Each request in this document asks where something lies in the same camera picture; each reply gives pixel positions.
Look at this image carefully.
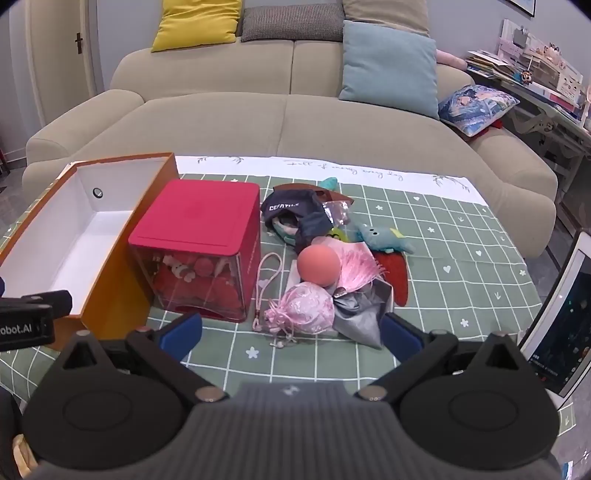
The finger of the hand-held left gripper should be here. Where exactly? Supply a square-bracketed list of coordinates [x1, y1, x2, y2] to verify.
[0, 290, 72, 319]

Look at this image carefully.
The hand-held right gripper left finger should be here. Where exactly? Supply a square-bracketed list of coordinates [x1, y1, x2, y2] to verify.
[59, 312, 230, 401]

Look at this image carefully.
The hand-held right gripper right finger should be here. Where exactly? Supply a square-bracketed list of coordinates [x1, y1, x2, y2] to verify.
[353, 312, 530, 401]

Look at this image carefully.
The orange cardboard box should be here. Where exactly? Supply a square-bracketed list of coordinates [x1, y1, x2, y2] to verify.
[0, 152, 180, 352]

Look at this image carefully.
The clear plastic bag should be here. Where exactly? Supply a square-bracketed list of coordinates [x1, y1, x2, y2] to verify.
[321, 199, 354, 229]

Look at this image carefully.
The brown felt piece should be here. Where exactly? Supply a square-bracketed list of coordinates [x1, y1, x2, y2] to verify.
[272, 183, 354, 206]

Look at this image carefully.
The navy cap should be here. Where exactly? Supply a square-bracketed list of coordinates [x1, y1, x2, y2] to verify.
[260, 189, 335, 253]

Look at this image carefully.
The grey cloth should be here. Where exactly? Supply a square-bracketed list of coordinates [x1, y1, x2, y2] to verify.
[330, 281, 393, 349]

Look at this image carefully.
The pink tassel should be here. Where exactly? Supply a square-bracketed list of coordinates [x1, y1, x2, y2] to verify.
[330, 242, 389, 294]

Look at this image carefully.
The green checked tablecloth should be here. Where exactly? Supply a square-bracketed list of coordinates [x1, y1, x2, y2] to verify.
[0, 155, 543, 407]

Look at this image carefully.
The peach ball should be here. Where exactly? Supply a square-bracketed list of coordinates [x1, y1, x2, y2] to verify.
[297, 244, 341, 284]

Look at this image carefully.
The red lidded clear box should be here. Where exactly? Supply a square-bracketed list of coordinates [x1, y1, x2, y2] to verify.
[128, 180, 262, 322]

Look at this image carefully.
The beige sofa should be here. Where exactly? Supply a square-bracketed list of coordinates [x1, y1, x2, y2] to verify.
[22, 0, 558, 259]

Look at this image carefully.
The printed blue cushion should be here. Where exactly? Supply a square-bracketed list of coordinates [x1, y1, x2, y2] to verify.
[438, 84, 520, 138]

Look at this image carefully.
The white door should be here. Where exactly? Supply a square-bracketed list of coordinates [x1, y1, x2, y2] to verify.
[23, 0, 99, 125]

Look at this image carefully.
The white side table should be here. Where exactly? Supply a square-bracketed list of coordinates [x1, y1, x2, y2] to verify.
[466, 69, 591, 195]

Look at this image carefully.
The light blue cushion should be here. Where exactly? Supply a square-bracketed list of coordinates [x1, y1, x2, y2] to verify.
[338, 20, 440, 121]

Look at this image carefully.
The pink plush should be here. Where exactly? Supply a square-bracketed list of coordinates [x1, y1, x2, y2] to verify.
[436, 48, 467, 70]

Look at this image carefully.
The stack of books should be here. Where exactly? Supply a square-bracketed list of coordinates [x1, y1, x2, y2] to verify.
[466, 48, 514, 82]

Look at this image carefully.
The cluttered side shelf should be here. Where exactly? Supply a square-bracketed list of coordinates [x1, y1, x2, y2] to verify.
[496, 18, 585, 112]

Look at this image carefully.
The yellow cushion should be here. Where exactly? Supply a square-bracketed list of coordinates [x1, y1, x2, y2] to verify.
[151, 0, 243, 53]

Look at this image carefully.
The beige cushion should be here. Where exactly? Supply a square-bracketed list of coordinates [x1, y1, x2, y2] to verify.
[342, 0, 430, 38]

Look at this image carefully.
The grey cushion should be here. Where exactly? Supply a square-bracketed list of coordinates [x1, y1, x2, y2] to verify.
[240, 6, 346, 43]

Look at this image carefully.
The pink lanyard cord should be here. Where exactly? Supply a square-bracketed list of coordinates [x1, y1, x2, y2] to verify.
[252, 253, 284, 330]

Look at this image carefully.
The pink drawstring pouch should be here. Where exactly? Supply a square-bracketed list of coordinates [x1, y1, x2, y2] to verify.
[264, 281, 335, 347]

